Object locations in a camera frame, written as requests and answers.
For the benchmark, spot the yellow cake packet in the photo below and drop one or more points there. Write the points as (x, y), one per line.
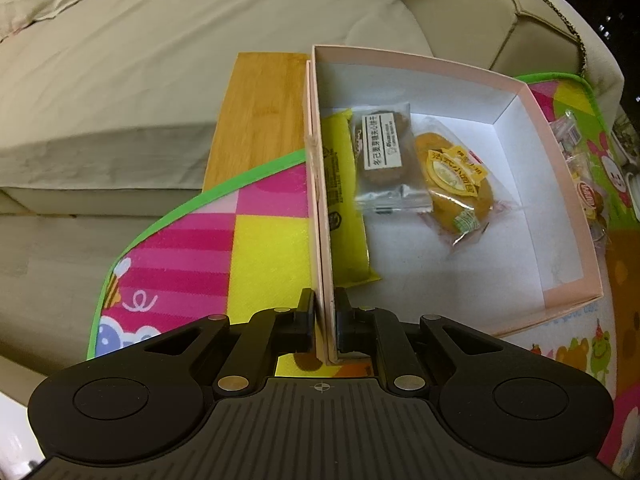
(450, 180)

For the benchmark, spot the pink cardboard box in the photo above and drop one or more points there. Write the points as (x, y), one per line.
(500, 210)

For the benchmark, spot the pile of wrapped candies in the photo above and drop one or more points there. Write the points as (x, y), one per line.
(575, 160)

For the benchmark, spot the wooden board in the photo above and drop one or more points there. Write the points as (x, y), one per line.
(260, 110)

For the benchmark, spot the beige sofa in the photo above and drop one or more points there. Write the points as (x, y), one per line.
(125, 85)

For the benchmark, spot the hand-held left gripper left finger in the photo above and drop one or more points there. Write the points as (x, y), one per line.
(306, 320)

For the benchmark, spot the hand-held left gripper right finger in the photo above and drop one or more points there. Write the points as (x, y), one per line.
(343, 320)

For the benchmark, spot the brown cookie packet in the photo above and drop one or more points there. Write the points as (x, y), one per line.
(387, 160)

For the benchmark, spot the yellow snack packet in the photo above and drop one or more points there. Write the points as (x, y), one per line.
(345, 195)

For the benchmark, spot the colourful cartoon play mat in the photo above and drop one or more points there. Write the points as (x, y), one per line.
(270, 245)

